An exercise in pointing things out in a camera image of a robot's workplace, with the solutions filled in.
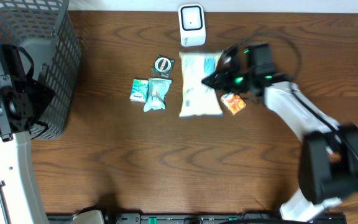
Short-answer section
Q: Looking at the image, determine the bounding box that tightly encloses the large white snack bag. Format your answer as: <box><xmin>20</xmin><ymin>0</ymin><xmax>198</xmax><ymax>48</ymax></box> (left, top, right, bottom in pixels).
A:
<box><xmin>179</xmin><ymin>52</ymin><xmax>223</xmax><ymax>118</ymax></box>

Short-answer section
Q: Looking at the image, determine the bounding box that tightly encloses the orange Kleenex tissue pack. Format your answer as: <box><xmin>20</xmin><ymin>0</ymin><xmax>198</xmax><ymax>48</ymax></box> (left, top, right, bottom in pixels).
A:
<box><xmin>220</xmin><ymin>93</ymin><xmax>246</xmax><ymax>115</ymax></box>

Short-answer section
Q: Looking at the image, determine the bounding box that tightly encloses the teal snack packet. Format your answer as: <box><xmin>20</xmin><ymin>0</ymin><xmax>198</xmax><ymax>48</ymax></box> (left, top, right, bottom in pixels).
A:
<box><xmin>144</xmin><ymin>78</ymin><xmax>172</xmax><ymax>112</ymax></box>

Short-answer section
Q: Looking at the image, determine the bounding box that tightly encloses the teal Kleenex tissue pack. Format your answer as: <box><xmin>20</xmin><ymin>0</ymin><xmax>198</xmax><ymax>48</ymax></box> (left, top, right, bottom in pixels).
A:
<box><xmin>129</xmin><ymin>79</ymin><xmax>149</xmax><ymax>103</ymax></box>

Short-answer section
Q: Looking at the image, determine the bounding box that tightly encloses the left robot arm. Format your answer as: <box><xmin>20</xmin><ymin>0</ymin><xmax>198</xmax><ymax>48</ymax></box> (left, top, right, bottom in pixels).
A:
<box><xmin>0</xmin><ymin>44</ymin><xmax>55</xmax><ymax>223</ymax></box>

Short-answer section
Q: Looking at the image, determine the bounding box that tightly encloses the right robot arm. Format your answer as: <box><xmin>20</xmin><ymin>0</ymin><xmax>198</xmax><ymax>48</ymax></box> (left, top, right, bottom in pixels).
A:
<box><xmin>201</xmin><ymin>43</ymin><xmax>358</xmax><ymax>223</ymax></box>

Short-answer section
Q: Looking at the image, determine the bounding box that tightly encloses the white barcode scanner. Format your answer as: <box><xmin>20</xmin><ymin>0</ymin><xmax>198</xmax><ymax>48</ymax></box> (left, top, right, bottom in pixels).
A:
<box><xmin>178</xmin><ymin>4</ymin><xmax>206</xmax><ymax>47</ymax></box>

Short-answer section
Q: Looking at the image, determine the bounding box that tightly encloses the round tape packet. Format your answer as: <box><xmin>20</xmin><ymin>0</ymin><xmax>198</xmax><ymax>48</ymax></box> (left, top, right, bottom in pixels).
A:
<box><xmin>152</xmin><ymin>55</ymin><xmax>175</xmax><ymax>78</ymax></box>

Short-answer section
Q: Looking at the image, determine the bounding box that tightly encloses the dark grey mesh basket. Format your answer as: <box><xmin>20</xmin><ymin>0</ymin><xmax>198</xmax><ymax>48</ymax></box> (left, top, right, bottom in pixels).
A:
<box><xmin>0</xmin><ymin>0</ymin><xmax>82</xmax><ymax>140</ymax></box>

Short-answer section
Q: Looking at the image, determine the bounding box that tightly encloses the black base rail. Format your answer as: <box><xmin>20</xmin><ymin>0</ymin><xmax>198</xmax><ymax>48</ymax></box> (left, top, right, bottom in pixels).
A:
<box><xmin>47</xmin><ymin>211</ymin><xmax>347</xmax><ymax>224</ymax></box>

